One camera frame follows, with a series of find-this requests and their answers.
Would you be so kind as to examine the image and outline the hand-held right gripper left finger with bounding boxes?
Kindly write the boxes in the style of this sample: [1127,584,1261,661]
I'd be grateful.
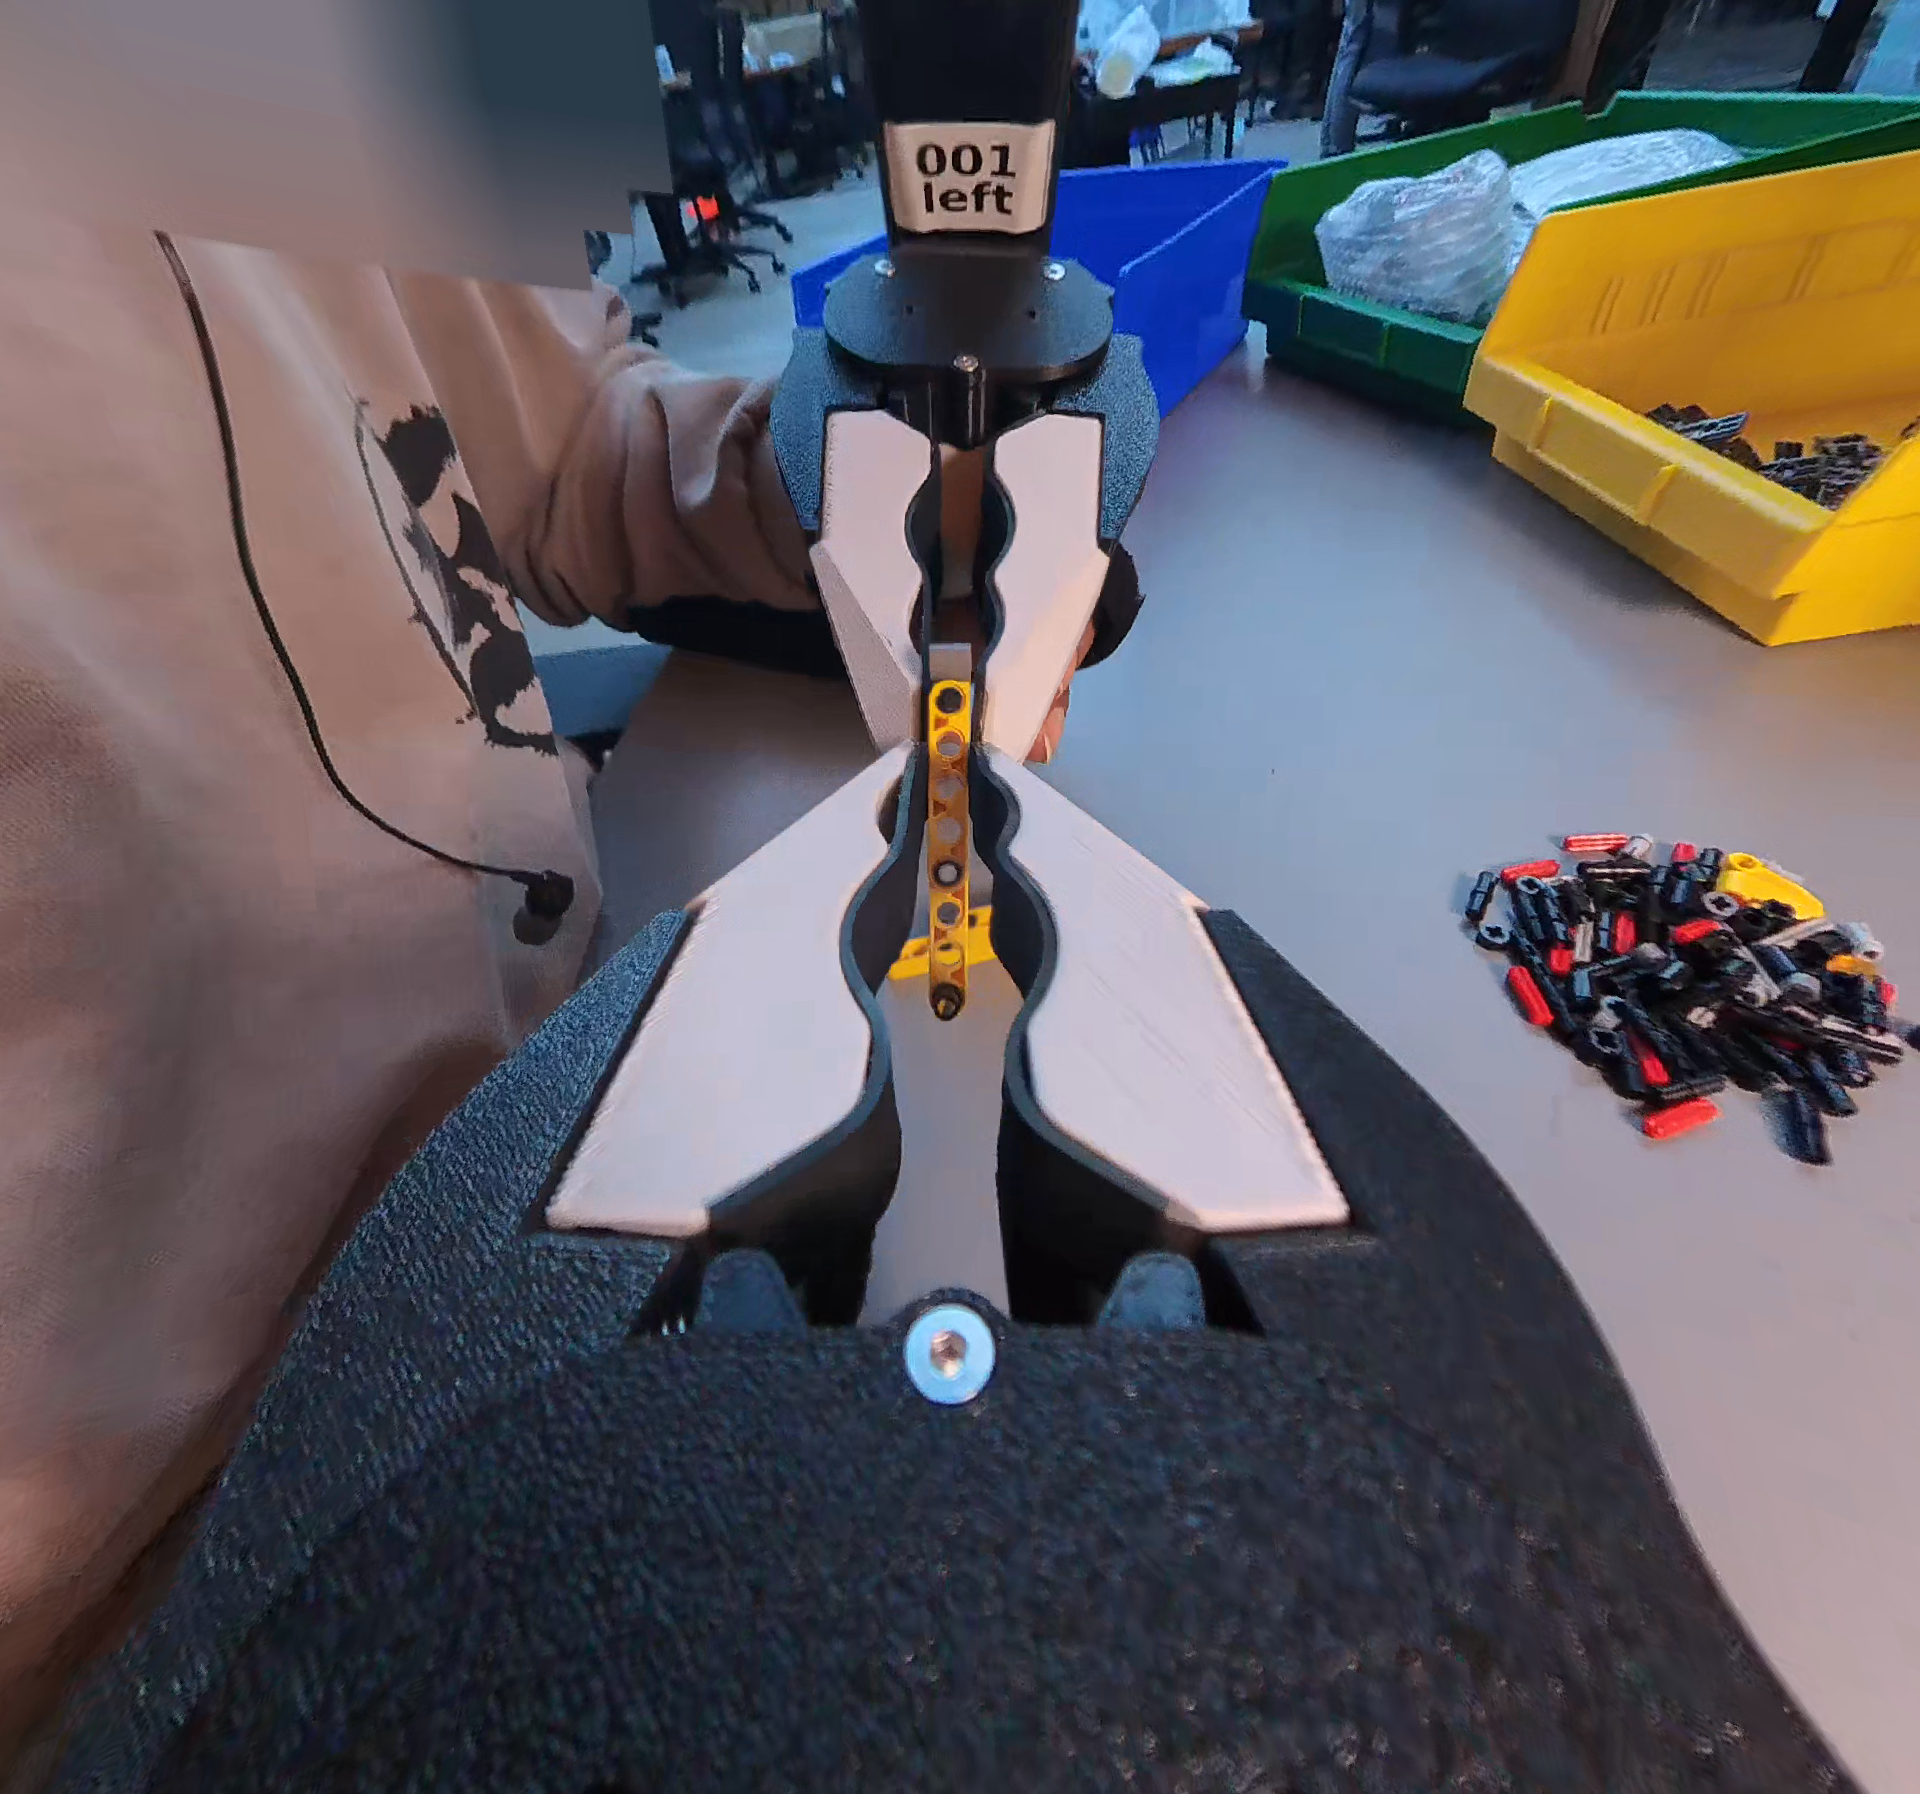
[544,745,921,1330]

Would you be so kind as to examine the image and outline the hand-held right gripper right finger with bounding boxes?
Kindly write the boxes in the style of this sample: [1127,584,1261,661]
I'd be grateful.
[976,745,1350,1330]

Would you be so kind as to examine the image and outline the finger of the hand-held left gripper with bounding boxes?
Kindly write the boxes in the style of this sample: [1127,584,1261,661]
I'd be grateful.
[967,414,1116,766]
[812,407,939,758]

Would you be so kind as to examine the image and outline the short yellow beam with pins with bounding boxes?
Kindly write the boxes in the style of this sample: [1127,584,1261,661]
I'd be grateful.
[885,906,1003,986]

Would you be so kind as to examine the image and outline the long yellow perforated beam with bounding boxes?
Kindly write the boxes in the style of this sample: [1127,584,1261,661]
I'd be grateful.
[918,644,988,1026]

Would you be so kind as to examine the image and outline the person's left forearm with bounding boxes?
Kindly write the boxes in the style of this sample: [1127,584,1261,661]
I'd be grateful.
[496,281,823,635]

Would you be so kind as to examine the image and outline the grey desk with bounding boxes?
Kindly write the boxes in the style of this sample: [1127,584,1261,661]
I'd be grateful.
[593,326,1920,1783]

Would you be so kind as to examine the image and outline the black wrist rest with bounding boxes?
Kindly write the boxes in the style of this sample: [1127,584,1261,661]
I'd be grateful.
[620,594,854,684]

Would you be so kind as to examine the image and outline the blue plastic bin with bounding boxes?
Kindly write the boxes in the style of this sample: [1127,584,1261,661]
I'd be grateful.
[790,158,1289,422]

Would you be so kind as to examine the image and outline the green plastic bin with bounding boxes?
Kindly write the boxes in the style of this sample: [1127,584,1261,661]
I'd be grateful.
[1245,94,1920,427]

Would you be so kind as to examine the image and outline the clear plastic bag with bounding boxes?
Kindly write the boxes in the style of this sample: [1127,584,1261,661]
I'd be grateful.
[1315,129,1744,329]

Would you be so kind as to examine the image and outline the pile of black red pins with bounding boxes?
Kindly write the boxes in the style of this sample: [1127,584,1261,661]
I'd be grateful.
[1461,836,1920,1168]

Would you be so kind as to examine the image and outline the person's grey hoodie torso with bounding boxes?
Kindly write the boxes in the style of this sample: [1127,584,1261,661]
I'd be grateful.
[0,226,620,1727]

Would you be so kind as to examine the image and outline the yellow plastic bin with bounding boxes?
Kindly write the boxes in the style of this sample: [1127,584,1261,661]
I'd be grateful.
[1461,153,1920,651]

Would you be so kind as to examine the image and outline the heap of dark grey plates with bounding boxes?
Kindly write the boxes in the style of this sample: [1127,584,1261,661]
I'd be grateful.
[1643,402,1920,511]

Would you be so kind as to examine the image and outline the black earphone cord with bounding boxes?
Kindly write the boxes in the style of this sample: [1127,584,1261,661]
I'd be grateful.
[155,234,578,949]

